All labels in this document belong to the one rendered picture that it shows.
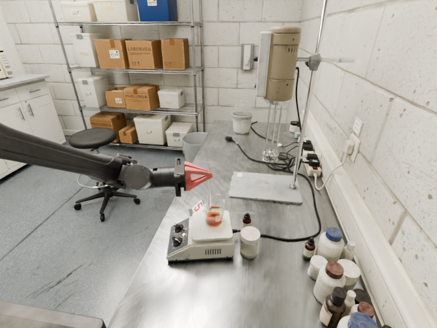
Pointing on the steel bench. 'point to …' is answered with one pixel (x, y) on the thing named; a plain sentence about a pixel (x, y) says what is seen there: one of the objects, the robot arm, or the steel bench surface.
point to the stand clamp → (313, 61)
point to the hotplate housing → (203, 249)
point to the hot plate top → (199, 226)
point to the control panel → (179, 236)
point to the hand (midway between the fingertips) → (209, 174)
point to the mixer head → (277, 64)
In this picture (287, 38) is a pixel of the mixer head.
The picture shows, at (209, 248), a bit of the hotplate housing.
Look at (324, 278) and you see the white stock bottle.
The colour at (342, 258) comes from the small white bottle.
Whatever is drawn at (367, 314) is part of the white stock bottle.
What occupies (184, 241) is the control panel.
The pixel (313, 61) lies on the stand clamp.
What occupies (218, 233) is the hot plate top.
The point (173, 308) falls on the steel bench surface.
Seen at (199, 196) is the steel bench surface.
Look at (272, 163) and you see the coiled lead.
